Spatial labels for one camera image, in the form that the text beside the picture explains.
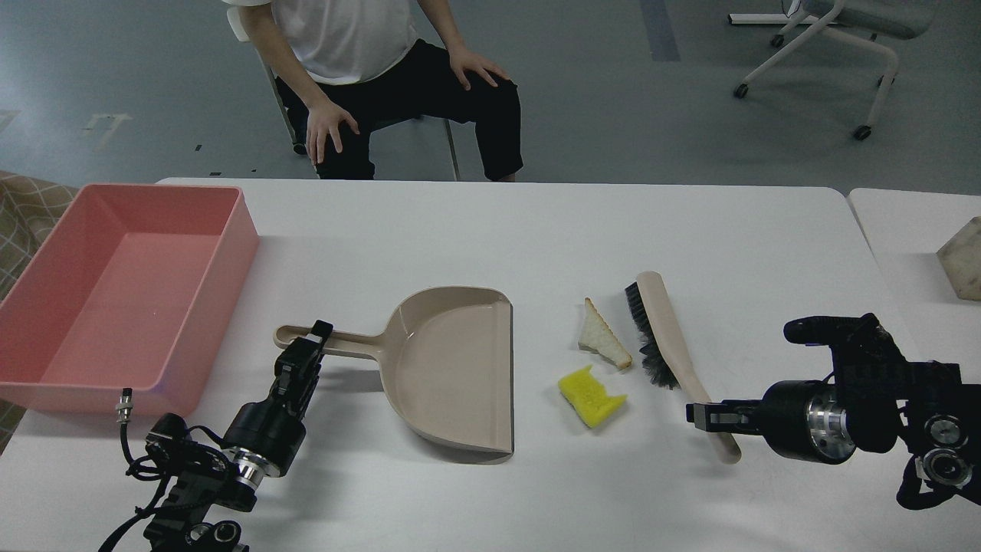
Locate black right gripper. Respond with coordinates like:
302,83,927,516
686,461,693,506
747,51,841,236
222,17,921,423
684,380,855,465

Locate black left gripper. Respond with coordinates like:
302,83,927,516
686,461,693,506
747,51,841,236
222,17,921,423
223,319,333,478

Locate beige hand brush black bristles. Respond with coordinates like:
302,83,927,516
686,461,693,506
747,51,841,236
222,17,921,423
624,271,743,465

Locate beige plastic dustpan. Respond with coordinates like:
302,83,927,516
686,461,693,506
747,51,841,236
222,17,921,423
323,286,515,458

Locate yellow green sponge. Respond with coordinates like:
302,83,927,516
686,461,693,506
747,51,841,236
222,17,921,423
557,366,628,429

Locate triangular bread slice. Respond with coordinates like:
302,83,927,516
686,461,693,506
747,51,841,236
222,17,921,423
577,297,633,370

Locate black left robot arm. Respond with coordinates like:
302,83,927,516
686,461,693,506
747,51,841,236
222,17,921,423
101,320,333,551

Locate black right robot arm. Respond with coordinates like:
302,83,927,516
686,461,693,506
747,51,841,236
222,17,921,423
686,314,980,511

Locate pink plastic bin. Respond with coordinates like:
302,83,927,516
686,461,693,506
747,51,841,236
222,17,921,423
1,184,260,416

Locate beige stone block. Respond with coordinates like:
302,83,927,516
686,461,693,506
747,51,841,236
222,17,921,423
936,216,980,301

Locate seated person white shirt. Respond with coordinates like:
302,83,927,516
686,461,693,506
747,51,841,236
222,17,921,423
230,1,524,182

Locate beige patterned cloth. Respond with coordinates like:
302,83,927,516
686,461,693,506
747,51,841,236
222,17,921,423
0,170,80,453

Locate white office chair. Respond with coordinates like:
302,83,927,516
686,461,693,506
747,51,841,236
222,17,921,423
732,1,941,141

